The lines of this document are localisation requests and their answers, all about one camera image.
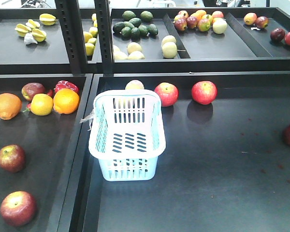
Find light blue plastic basket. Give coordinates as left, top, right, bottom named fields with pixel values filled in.
left=87, top=89, right=166, bottom=181

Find white garlic bulb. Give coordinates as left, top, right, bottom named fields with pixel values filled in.
left=24, top=33, right=38, bottom=45

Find red yellow apple middle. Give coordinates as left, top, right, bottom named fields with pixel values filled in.
left=0, top=144, right=26, bottom=173

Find bright red apple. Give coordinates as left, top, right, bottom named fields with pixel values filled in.
left=191, top=81, right=218, bottom=105

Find black wooden produce stand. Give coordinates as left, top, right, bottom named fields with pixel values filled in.
left=0, top=5, right=290, bottom=232

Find dark red apple back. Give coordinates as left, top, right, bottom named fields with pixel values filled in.
left=21, top=82, right=45, bottom=102

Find red chili pepper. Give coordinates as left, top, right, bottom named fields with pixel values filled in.
left=22, top=88, right=55, bottom=113

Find red apple by basket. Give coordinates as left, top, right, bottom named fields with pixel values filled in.
left=154, top=82, right=179, bottom=107

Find large orange fruit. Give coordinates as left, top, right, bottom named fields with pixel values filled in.
left=53, top=88, right=80, bottom=114

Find red yellow apple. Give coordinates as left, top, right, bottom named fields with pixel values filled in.
left=0, top=144, right=26, bottom=173
left=0, top=191, right=37, bottom=227

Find pale peach fruit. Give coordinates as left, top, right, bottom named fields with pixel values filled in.
left=125, top=80, right=145, bottom=89

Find red yellow apple front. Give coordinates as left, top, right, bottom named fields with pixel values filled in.
left=0, top=191, right=37, bottom=227

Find yellow orange citrus fruit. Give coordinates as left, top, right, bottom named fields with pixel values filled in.
left=30, top=93, right=53, bottom=116

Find red bell pepper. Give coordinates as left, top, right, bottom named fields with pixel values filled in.
left=54, top=80, right=79, bottom=93

